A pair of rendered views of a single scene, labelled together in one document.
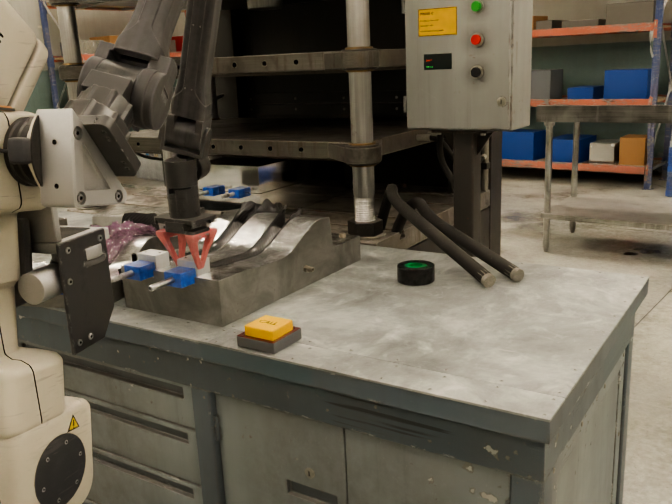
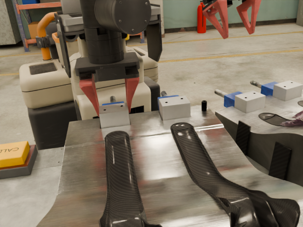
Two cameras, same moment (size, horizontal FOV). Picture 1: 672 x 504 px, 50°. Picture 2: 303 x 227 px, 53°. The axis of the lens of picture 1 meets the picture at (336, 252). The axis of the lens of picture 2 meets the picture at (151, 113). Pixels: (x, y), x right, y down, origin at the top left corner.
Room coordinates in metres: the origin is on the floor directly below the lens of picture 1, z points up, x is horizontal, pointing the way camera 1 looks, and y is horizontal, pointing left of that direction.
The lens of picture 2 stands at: (1.73, 0.01, 1.13)
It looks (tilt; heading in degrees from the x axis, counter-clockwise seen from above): 25 degrees down; 140
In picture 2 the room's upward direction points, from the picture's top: 4 degrees counter-clockwise
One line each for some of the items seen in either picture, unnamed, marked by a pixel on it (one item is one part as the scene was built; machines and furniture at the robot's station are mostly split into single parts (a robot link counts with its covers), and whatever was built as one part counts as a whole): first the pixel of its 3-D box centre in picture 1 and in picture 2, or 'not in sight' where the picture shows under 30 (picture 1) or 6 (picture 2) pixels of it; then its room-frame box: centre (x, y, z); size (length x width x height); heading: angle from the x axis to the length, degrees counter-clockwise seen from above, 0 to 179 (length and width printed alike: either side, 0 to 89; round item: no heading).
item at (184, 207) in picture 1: (184, 205); (105, 48); (1.31, 0.28, 1.02); 0.10 x 0.07 x 0.07; 57
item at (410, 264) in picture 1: (415, 272); not in sight; (1.48, -0.17, 0.82); 0.08 x 0.08 x 0.04
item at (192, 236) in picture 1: (192, 243); (103, 90); (1.30, 0.27, 0.95); 0.07 x 0.07 x 0.09; 57
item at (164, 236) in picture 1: (182, 242); (118, 88); (1.32, 0.29, 0.95); 0.07 x 0.07 x 0.09; 57
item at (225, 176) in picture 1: (274, 179); not in sight; (2.50, 0.20, 0.87); 0.50 x 0.27 x 0.17; 147
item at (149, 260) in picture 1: (136, 271); (169, 104); (1.34, 0.39, 0.89); 0.13 x 0.05 x 0.05; 147
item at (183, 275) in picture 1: (176, 278); (113, 111); (1.28, 0.30, 0.89); 0.13 x 0.05 x 0.05; 147
